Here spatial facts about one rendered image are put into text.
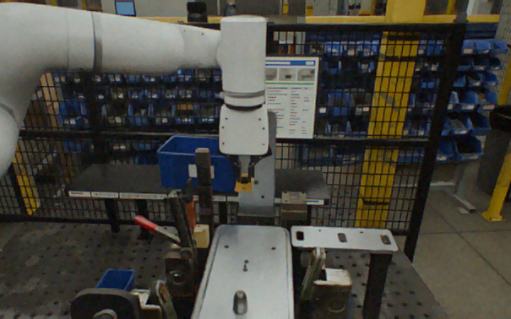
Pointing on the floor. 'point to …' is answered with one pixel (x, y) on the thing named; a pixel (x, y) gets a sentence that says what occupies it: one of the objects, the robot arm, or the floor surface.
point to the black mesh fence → (219, 132)
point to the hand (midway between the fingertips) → (244, 171)
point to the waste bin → (496, 145)
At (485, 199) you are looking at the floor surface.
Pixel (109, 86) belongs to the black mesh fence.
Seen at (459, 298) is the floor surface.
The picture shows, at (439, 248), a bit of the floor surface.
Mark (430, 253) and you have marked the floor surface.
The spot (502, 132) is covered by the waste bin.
